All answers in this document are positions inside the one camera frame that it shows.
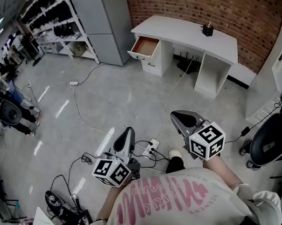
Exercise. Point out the white power strip black plugs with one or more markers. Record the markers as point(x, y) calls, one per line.
point(151, 146)

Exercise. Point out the black metal frame stand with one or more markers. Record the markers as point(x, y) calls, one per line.
point(73, 223)

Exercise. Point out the blue desk white legs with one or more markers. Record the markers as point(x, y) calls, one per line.
point(14, 94)

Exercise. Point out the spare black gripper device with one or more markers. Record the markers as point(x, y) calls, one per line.
point(54, 203)

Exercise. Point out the person's right forearm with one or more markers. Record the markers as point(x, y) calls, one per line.
point(223, 171)

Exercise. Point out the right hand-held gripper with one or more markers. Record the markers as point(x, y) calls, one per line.
point(207, 141)

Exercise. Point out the white bookshelf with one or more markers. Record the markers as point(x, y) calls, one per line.
point(281, 68)

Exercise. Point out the white low ledge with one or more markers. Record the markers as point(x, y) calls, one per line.
point(242, 75)

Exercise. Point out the person's left forearm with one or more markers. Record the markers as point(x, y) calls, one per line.
point(107, 202)

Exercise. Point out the black square pen holder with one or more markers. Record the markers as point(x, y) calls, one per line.
point(207, 30)

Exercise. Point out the rows of black equipment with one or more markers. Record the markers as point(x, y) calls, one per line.
point(62, 10)

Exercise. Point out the black round stand base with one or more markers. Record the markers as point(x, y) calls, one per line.
point(38, 61)

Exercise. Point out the grey refrigerator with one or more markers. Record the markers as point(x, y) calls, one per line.
point(102, 29)

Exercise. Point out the gold pen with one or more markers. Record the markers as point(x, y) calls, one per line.
point(209, 24)

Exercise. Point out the black router with antennas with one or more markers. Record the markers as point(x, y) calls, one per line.
point(187, 63)

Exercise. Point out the white t-shirt pink print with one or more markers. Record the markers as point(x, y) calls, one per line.
point(170, 201)

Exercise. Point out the white clog shoe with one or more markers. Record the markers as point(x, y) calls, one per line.
point(175, 153)

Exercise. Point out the white drawer wooden inside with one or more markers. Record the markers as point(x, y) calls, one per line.
point(145, 47)

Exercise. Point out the white table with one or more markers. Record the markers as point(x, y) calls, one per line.
point(43, 224)

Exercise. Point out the black trousers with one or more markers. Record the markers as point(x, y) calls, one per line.
point(174, 165)

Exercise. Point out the clear storage bin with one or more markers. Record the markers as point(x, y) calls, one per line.
point(77, 48)

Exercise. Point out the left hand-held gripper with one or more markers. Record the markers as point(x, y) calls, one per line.
point(111, 172)

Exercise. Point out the white shelf rack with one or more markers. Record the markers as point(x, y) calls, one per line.
point(78, 23)

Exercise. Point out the black office chair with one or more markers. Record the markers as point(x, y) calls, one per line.
point(10, 113)
point(272, 139)

